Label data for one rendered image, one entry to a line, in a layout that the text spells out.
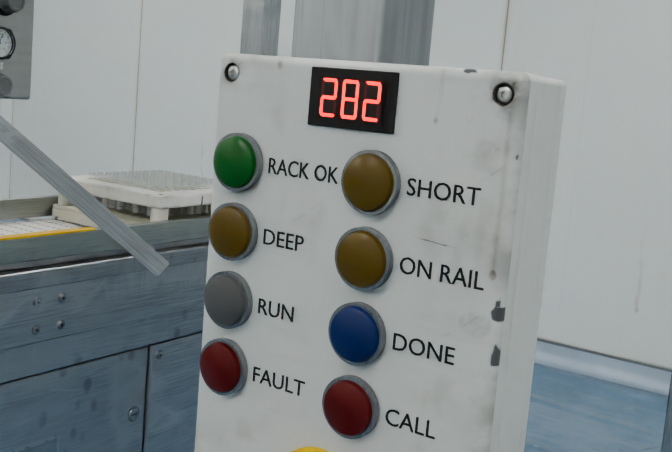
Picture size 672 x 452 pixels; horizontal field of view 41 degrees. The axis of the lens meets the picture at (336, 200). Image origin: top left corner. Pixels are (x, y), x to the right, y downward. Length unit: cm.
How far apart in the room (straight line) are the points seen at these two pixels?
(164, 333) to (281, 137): 105
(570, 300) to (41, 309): 325
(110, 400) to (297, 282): 102
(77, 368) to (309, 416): 95
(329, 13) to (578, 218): 370
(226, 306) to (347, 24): 17
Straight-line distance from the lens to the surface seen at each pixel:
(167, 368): 152
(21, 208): 154
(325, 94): 43
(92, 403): 142
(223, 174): 46
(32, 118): 641
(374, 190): 41
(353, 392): 43
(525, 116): 39
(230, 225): 46
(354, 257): 42
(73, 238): 125
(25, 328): 124
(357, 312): 42
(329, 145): 43
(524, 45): 427
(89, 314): 130
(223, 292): 47
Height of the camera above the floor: 117
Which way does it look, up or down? 7 degrees down
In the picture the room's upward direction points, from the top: 5 degrees clockwise
